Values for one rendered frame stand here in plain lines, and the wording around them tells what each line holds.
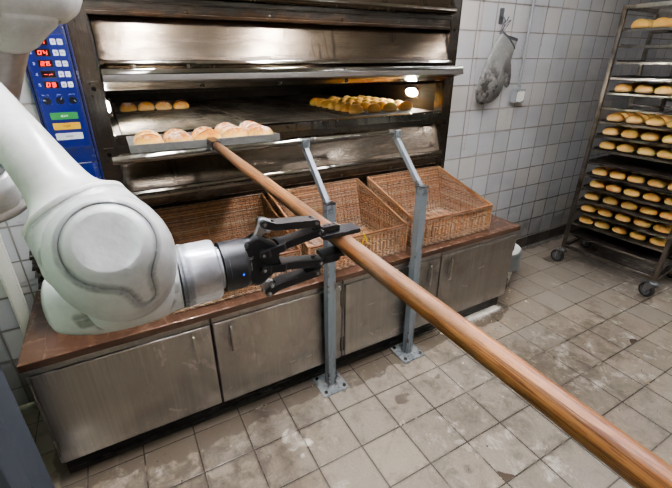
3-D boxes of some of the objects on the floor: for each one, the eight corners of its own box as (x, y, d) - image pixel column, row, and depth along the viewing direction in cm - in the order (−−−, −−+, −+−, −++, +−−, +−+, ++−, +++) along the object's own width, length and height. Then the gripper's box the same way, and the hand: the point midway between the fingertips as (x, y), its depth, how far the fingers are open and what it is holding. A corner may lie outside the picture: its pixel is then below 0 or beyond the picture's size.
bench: (73, 389, 193) (36, 287, 170) (444, 271, 300) (453, 199, 277) (66, 488, 149) (15, 369, 125) (505, 308, 256) (522, 226, 232)
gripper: (206, 209, 58) (346, 187, 69) (219, 300, 65) (344, 268, 75) (218, 226, 52) (369, 199, 63) (231, 325, 59) (365, 286, 69)
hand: (338, 240), depth 67 cm, fingers closed on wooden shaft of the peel, 3 cm apart
